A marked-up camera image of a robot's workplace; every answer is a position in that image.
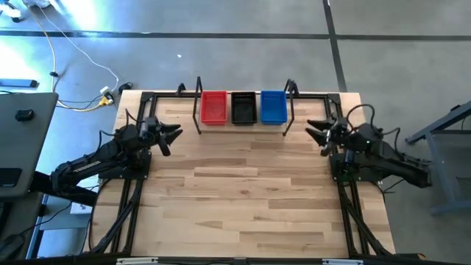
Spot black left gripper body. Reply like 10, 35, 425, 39
141, 116, 171, 157

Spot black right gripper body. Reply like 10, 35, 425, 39
320, 117, 350, 158

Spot red plastic slotted basket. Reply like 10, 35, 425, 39
200, 91, 229, 127

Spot blue plastic slotted basket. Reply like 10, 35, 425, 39
260, 90, 288, 126

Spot black plastic slotted basket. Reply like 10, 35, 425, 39
230, 91, 258, 126

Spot white paper sheet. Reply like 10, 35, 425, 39
69, 175, 101, 215

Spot grey-blue metal table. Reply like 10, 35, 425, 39
406, 99, 471, 218

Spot small black device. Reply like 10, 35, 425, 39
14, 109, 35, 121

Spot black phone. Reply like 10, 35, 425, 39
0, 168, 23, 188

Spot white chair base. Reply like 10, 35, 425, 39
0, 0, 51, 23

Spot black metal rig frame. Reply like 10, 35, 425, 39
88, 83, 397, 258

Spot yellow cable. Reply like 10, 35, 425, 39
25, 3, 113, 112

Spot white cable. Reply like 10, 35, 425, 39
35, 3, 121, 91

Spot silver metal bracket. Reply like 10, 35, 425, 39
116, 257, 159, 265
322, 258, 364, 265

